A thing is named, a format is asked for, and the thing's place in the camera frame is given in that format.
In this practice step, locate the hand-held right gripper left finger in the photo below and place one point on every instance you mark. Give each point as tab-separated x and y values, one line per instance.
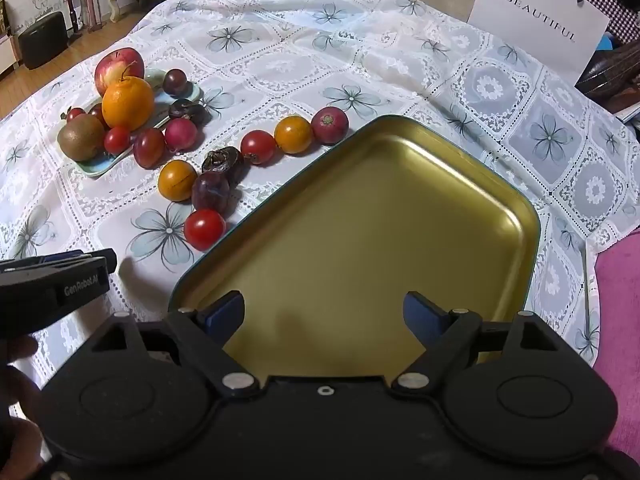
225	316

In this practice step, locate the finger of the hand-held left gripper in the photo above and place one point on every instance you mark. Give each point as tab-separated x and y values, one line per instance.
95	256

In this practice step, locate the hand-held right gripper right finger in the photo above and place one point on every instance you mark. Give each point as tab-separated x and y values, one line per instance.
422	316

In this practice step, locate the red cherry tomato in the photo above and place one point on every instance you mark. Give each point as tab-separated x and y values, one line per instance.
117	140
257	146
204	229

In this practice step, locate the orange cherry tomato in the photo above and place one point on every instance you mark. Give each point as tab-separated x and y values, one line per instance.
176	180
293	134

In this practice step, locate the gold metal tin tray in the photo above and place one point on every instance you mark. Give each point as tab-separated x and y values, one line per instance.
360	220

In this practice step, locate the oblong dark red tomato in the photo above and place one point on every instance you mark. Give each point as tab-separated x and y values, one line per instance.
148	147

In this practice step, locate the dark purple grape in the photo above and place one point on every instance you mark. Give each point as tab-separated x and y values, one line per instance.
211	192

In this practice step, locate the dark water chestnut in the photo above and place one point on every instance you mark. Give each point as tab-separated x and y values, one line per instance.
223	162
187	111

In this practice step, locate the pink red radish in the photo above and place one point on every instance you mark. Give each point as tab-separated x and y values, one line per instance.
330	125
181	135

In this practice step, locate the person's left hand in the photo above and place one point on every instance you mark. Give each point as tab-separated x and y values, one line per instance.
20	400

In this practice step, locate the light green rectangular plate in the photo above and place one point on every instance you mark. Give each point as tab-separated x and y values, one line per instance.
100	166

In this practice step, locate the brown kiwi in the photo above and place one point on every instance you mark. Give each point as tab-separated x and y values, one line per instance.
81	137

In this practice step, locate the small red tomato with stem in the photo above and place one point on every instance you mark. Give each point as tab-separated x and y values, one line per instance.
75	115

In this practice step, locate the small dark red grape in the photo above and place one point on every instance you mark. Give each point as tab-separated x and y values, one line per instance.
96	112

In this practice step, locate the orange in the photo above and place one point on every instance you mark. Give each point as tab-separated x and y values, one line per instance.
127	102

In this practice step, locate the red apple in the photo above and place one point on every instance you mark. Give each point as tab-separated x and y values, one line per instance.
117	67

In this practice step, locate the dark round plum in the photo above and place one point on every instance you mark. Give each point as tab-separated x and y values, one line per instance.
175	81

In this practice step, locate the pink cloth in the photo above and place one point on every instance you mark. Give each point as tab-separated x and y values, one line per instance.
620	320

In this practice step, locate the white cabinet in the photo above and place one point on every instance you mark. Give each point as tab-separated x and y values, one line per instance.
7	55

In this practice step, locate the black box speaker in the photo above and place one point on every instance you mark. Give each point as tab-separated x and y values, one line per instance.
42	40

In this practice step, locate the white floral lace tablecloth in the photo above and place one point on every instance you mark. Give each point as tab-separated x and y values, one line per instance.
350	50

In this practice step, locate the brown leather bag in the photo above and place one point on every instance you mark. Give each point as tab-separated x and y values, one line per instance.
615	72

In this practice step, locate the white paper bag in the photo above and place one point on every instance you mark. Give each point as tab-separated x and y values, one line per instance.
530	15

